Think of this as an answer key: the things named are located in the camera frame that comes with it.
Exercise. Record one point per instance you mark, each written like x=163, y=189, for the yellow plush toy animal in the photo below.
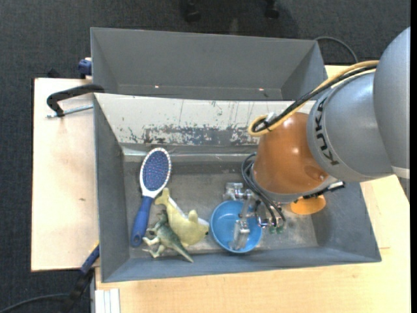
x=184, y=227

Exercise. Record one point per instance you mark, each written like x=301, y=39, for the blue and white hairbrush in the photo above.
x=155, y=169

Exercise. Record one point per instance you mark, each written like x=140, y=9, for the orange cup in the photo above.
x=307, y=206

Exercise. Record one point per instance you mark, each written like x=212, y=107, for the grey metal bin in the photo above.
x=202, y=64

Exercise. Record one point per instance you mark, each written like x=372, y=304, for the pale wood board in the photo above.
x=63, y=174

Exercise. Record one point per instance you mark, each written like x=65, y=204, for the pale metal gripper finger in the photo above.
x=246, y=235
x=237, y=236

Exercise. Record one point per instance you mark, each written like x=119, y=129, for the blue bowl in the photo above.
x=223, y=225

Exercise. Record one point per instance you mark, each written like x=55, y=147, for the green toy dinosaur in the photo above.
x=166, y=236

